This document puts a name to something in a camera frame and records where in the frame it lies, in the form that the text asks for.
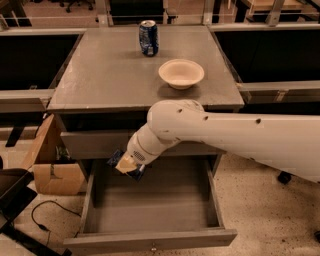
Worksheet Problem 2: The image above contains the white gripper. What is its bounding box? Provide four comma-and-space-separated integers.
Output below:
116, 133, 156, 174

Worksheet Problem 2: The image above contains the white paper bowl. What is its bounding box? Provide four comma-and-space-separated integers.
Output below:
158, 59, 205, 90

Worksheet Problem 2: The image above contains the brass middle drawer knob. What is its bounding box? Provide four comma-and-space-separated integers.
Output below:
150, 244, 157, 252

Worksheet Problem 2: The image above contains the cardboard box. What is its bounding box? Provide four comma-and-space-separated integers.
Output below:
21, 115, 85, 196

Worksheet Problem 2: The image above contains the black cable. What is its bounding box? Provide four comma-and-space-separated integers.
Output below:
31, 199, 82, 248

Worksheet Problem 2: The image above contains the blue soda can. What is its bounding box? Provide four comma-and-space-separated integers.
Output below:
139, 20, 159, 57

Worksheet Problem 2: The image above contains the grey drawer cabinet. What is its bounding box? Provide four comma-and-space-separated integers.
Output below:
47, 25, 245, 174

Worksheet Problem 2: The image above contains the black chair left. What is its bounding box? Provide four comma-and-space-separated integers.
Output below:
0, 157, 72, 256

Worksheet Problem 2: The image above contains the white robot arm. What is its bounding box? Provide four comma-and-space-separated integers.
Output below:
116, 100, 320, 183

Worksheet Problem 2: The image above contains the blue rxbar snack bar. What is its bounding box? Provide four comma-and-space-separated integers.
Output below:
107, 150, 145, 181

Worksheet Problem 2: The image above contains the black office chair base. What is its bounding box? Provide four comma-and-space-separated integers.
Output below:
277, 171, 292, 185

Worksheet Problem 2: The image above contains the grey open middle drawer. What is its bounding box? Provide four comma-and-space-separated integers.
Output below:
64, 156, 237, 256

